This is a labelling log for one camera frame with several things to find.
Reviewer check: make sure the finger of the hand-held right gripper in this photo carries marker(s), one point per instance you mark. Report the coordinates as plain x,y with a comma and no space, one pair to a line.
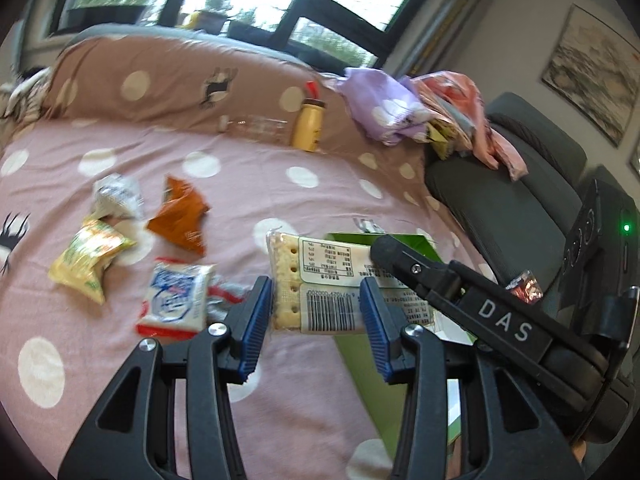
410,272

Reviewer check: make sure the dark plant pot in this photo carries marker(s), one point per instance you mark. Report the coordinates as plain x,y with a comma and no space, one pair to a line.
210,22

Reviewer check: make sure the purple dotted cloth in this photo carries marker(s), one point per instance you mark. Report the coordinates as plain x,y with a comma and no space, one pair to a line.
380,100

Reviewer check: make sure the red snack packet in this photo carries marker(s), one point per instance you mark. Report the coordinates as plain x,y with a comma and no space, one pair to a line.
522,287

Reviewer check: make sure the silver white snack packet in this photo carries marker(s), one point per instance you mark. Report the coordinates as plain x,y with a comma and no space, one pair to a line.
115,197

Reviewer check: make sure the white biscuit packet red ends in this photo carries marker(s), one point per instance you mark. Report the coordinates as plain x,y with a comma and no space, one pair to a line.
175,300

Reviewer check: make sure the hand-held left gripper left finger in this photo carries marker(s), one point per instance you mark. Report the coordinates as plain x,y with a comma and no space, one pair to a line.
255,325

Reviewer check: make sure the clear soda cracker packet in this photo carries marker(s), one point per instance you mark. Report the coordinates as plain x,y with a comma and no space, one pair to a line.
325,265

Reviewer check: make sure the green cardboard box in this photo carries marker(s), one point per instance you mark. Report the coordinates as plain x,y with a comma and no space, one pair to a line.
365,375

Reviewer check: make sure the yellow printed bag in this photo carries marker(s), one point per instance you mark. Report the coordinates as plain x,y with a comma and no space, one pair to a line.
442,140

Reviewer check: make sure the yellow corn snack packet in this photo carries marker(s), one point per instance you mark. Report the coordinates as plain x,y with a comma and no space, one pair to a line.
85,260

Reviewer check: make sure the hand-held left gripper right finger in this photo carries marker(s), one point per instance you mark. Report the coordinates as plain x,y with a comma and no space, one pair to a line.
377,330

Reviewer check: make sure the framed landscape painting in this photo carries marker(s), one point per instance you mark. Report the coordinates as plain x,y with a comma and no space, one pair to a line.
590,70

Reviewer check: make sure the orange brown snack packet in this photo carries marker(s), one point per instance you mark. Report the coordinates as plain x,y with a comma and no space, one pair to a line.
180,220

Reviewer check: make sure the grey sofa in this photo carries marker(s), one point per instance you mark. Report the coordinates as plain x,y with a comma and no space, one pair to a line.
505,210

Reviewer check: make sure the pink dotted bed sheet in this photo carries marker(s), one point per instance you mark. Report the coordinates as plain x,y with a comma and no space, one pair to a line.
225,195

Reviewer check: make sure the brown dotted deer-print cover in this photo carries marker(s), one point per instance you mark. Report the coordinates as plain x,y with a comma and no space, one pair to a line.
165,85

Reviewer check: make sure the yellow bottle red cap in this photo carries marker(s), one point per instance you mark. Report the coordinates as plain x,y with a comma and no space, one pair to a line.
307,125

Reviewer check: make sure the zebra striped cloth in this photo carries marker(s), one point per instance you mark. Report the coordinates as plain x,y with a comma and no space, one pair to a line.
25,92

